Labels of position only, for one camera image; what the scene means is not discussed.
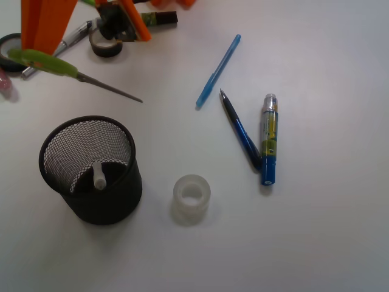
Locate black electrical tape roll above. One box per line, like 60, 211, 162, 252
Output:
0, 33, 27, 72

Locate white marker in holder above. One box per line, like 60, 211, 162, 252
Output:
92, 161, 106, 190

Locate clear tape roll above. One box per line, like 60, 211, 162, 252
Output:
171, 174, 211, 226

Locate green handled scissors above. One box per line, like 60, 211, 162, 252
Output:
7, 48, 143, 103

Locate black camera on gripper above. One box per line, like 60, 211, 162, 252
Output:
96, 1, 137, 42

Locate brown tape roll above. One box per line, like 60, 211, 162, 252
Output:
89, 29, 123, 58

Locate pink glitter tube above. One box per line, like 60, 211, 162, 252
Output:
0, 69, 13, 99

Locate light blue capped pen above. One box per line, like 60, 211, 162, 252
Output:
196, 34, 241, 110

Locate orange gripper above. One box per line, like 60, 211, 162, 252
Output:
121, 0, 196, 41

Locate blue yellow marker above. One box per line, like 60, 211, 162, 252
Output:
261, 94, 278, 186

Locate black mesh pen holder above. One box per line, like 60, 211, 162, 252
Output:
39, 116, 142, 225

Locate dark blue ballpoint pen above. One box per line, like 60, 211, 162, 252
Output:
219, 89, 262, 172

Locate silver pen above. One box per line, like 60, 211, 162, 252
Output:
21, 21, 93, 80

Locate green marker at top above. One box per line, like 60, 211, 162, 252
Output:
81, 0, 95, 6

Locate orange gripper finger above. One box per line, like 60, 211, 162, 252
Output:
21, 0, 77, 55

